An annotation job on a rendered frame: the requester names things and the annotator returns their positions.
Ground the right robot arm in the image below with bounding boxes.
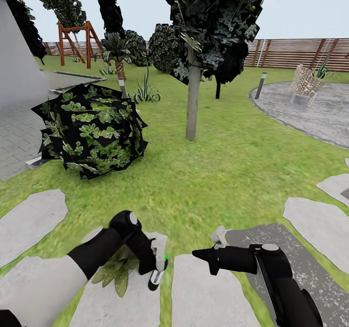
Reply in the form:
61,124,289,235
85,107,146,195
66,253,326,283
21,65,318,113
192,225,323,327

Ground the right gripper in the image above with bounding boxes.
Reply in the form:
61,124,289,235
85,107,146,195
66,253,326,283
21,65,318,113
192,245,241,276

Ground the insectifuge atomizer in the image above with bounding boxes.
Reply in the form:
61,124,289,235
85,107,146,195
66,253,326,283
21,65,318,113
148,257,170,291

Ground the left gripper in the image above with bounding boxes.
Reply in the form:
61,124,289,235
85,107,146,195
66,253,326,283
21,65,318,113
131,232,157,276

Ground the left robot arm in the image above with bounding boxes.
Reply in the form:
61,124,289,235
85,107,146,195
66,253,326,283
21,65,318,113
0,210,166,327

